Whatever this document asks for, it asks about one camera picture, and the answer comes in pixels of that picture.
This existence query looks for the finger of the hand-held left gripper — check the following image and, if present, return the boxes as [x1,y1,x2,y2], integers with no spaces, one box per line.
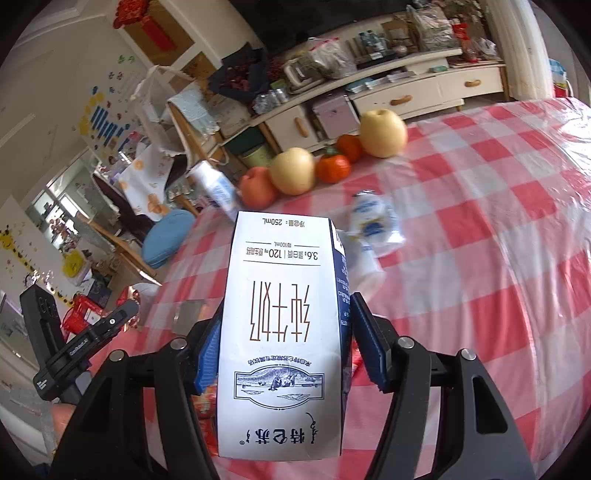
[91,305,141,345]
[87,299,140,334]

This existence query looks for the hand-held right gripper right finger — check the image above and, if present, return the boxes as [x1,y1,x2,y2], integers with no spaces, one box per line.
[342,291,539,480]

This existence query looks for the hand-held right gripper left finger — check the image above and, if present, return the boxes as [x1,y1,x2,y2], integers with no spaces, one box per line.
[50,300,227,480]

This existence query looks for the red snack wrapper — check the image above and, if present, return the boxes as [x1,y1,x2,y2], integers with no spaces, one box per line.
[191,385,220,457]

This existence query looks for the blue and white milk carton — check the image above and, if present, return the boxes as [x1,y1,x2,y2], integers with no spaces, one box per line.
[217,210,354,462]

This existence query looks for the person's left hand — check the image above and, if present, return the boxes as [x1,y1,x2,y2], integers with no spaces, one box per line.
[50,401,81,446]

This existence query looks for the red gift boxes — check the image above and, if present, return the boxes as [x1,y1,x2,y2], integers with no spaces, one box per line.
[60,295,112,333]

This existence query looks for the yellow bag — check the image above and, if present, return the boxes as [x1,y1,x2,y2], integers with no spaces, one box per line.
[62,249,88,278]

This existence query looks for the blue cushioned stool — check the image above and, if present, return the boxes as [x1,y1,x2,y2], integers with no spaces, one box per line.
[141,209,197,269]

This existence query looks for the dark chair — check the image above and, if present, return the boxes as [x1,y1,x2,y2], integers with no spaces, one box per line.
[92,173,155,243]

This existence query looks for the red and white checked tablecloth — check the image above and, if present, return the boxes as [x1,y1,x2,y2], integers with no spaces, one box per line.
[134,97,591,480]

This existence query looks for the orange print tablecloth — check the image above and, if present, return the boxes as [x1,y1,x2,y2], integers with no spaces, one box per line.
[115,143,185,222]

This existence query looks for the white bottle with blue label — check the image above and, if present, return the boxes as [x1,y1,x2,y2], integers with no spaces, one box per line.
[187,161,241,222]

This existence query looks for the red apple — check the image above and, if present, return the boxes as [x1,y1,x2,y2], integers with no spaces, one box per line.
[239,166,280,209]

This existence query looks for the orange tangerine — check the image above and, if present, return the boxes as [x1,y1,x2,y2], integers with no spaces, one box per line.
[315,154,352,184]
[335,134,365,163]

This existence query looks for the yellow pear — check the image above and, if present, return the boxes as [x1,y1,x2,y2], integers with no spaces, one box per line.
[359,108,408,158]
[270,147,317,196]

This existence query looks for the green bucket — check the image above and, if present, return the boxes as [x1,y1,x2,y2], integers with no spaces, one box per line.
[226,127,278,169]

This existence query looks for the white cloth bag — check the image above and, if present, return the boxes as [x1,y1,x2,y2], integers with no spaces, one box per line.
[130,65,190,155]

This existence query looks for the wooden chair with lace cover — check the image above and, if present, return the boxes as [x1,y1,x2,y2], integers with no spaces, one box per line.
[164,88,232,167]

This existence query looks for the pink storage box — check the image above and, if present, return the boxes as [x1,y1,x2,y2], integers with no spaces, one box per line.
[311,95,361,139]

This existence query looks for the cream sideboard cabinet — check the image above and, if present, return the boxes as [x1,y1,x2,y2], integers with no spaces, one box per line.
[222,46,509,158]

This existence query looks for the dark wrapped flower bouquet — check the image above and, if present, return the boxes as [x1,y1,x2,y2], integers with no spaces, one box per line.
[208,46,271,102]

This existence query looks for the cream electric kettle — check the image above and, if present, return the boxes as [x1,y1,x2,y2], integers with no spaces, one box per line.
[283,58,324,90]

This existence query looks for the clear plastic bag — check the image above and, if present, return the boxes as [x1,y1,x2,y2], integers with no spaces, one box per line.
[307,38,358,79]

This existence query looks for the red paper decoration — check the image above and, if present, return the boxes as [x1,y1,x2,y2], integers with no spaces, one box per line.
[115,0,178,54]

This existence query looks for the red food package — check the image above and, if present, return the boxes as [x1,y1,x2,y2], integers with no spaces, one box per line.
[452,23,485,63]

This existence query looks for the grey patterned plastic bag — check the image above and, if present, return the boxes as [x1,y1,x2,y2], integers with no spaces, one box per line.
[411,4,455,51]

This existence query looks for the black television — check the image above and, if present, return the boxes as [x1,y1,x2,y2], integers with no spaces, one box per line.
[240,0,485,47]

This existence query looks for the white curtain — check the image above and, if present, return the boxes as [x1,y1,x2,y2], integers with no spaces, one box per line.
[480,0,555,100]

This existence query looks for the blue strip wall stickers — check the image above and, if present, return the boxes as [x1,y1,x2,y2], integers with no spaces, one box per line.
[78,90,132,144]

